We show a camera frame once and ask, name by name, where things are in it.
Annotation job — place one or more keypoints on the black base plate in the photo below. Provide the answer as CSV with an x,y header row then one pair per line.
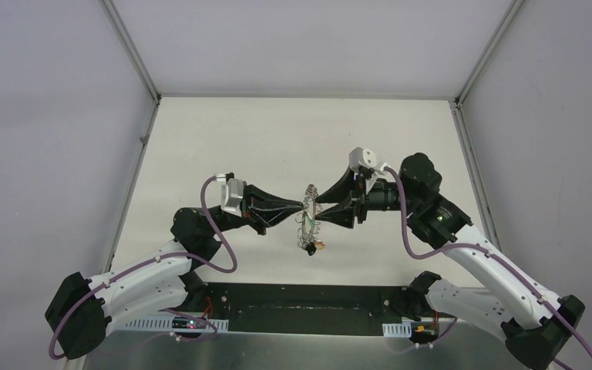
x,y
304,309

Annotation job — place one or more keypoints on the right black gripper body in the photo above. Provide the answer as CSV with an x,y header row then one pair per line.
x,y
360,199

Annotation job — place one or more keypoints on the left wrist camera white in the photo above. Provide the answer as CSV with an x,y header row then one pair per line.
x,y
232,193

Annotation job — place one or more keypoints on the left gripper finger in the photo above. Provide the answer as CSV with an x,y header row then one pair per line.
x,y
274,216
259,198

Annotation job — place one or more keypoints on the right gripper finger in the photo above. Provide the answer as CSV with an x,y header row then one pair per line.
x,y
341,191
342,214

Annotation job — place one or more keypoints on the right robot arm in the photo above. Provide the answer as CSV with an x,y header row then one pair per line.
x,y
533,322

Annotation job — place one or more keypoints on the black tag key on ring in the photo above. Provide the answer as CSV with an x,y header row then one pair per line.
x,y
311,249

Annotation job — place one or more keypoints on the metal disc with keyrings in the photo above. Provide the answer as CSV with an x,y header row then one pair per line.
x,y
308,232

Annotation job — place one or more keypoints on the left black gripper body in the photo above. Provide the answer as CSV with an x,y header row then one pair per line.
x,y
247,203

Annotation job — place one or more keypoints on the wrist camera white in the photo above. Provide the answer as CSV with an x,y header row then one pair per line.
x,y
364,163
232,193

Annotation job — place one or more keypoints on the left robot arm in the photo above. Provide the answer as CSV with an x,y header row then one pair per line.
x,y
85,310

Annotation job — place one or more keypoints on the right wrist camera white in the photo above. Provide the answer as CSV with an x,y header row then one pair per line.
x,y
364,163

